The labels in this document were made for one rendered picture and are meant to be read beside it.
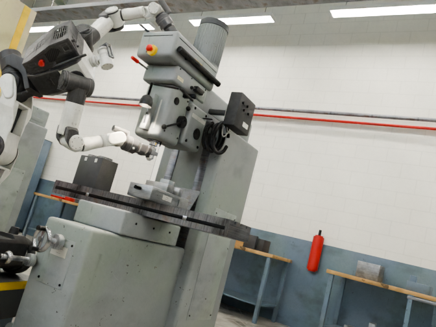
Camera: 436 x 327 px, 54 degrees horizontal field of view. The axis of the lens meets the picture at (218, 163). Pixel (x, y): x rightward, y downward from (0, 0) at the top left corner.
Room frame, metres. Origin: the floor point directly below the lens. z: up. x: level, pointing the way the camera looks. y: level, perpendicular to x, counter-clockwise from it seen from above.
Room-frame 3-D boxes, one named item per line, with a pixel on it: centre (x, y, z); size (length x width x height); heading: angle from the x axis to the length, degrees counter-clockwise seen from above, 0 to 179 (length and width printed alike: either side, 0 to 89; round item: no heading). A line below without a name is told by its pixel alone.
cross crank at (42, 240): (2.02, 0.65, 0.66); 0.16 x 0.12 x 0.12; 148
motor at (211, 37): (2.66, 0.26, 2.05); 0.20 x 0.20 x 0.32
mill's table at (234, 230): (2.42, 0.34, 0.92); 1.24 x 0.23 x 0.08; 58
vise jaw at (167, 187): (2.31, 0.27, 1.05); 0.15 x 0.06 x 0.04; 59
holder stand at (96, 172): (2.62, 0.70, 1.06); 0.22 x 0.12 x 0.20; 52
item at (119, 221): (2.45, 0.39, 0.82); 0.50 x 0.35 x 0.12; 148
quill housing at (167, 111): (2.45, 0.39, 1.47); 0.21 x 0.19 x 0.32; 58
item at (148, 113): (2.35, 0.45, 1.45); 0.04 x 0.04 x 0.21; 58
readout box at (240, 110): (2.52, -0.06, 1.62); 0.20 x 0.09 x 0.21; 148
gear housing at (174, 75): (2.48, 0.36, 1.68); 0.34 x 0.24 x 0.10; 148
